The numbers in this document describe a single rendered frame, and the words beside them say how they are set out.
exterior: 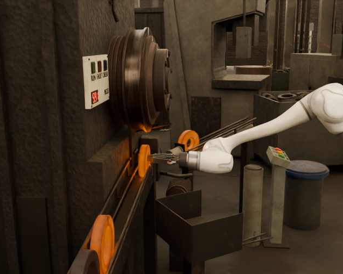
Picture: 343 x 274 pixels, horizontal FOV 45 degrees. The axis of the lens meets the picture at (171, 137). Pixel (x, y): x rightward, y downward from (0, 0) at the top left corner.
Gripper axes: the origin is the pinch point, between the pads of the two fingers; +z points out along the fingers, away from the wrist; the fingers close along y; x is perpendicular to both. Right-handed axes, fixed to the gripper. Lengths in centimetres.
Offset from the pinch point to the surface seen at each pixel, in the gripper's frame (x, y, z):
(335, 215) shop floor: -69, 115, -128
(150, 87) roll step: 35.2, -16.6, -4.4
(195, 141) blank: -3, 51, -22
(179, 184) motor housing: -21.3, 24.8, -15.5
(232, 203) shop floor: -73, 131, -51
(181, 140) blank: -1.1, 42.6, -14.0
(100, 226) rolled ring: 1, -77, 0
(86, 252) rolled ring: 0, -90, 0
